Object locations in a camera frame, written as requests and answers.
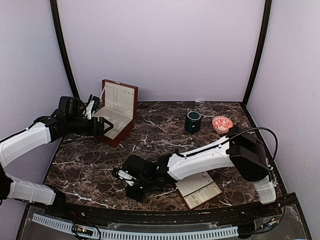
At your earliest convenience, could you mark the red open jewelry box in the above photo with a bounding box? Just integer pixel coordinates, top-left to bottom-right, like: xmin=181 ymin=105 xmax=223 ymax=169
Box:
xmin=94 ymin=79 xmax=139 ymax=147

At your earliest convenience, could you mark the left black frame post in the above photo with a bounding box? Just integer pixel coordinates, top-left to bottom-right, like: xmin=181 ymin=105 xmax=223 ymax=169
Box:
xmin=49 ymin=0 xmax=80 ymax=98

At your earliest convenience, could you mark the dark green mug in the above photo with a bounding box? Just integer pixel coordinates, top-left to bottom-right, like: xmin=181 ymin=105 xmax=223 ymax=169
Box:
xmin=184 ymin=111 xmax=202 ymax=134

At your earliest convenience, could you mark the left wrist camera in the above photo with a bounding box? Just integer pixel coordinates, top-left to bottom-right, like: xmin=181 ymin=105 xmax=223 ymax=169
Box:
xmin=55 ymin=94 xmax=100 ymax=121

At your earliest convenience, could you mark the white slotted cable duct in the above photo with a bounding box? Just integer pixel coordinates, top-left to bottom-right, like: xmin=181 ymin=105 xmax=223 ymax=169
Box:
xmin=31 ymin=213 xmax=239 ymax=240

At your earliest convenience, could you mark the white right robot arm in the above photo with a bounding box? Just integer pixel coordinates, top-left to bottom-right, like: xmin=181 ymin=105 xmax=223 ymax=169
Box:
xmin=116 ymin=126 xmax=277 ymax=217

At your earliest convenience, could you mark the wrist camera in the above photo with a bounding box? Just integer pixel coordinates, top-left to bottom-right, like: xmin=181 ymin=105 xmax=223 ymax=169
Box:
xmin=55 ymin=94 xmax=100 ymax=121
xmin=112 ymin=154 xmax=147 ymax=187

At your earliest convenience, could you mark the red jewelry tray insert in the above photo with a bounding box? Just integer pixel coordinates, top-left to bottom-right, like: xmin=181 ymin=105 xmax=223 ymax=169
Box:
xmin=175 ymin=171 xmax=222 ymax=210

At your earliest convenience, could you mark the right black frame post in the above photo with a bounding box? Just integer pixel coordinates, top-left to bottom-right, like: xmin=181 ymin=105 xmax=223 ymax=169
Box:
xmin=241 ymin=0 xmax=272 ymax=108

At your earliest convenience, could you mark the black frame post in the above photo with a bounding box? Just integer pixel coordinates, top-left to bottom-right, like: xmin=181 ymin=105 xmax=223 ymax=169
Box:
xmin=241 ymin=0 xmax=272 ymax=108
xmin=49 ymin=0 xmax=80 ymax=98

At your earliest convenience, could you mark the red white patterned bowl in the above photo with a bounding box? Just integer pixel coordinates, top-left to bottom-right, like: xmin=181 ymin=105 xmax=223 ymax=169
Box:
xmin=212 ymin=116 xmax=234 ymax=134

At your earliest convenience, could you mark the black front table rail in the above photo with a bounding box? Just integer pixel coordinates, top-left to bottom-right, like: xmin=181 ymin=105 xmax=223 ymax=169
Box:
xmin=64 ymin=188 xmax=298 ymax=226

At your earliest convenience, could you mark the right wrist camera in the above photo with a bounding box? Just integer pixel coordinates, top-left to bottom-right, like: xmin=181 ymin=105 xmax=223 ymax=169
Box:
xmin=112 ymin=154 xmax=147 ymax=187

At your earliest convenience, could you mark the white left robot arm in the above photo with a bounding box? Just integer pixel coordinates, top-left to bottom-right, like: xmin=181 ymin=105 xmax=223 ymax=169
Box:
xmin=0 ymin=116 xmax=114 ymax=218

